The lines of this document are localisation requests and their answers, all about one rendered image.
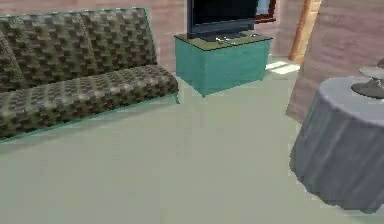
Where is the teal television cabinet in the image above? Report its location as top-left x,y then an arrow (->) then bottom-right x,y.
173,30 -> 274,98

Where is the grey remote control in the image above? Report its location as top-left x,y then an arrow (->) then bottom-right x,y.
215,36 -> 238,46

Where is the black television set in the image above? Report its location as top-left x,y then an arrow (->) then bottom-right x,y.
185,0 -> 260,42

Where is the dark checkered sofa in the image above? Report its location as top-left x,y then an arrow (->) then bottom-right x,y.
0,7 -> 180,145

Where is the brown framed window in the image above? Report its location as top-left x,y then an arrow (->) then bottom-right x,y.
255,0 -> 278,24

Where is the round table with grey cloth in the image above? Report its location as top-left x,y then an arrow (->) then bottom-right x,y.
289,76 -> 384,215

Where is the orange wooden door frame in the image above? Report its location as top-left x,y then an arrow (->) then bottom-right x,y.
287,0 -> 324,64

